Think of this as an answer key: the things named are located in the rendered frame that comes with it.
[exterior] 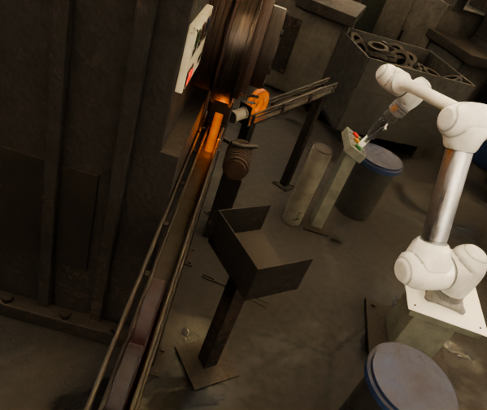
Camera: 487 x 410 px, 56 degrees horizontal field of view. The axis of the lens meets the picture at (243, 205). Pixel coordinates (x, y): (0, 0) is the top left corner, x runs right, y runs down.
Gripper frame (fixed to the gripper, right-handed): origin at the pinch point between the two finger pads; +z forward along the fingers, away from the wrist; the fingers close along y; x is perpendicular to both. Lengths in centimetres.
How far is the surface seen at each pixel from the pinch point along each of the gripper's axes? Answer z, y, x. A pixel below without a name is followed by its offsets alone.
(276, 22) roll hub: -32, 69, -82
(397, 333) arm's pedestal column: 38, 76, 48
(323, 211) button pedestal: 49, -2, 15
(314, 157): 23.6, 1.3, -14.2
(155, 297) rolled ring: 14, 152, -75
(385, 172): 12.8, -21.7, 33.6
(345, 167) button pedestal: 19.2, -2.4, 4.6
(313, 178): 33.4, 2.6, -6.2
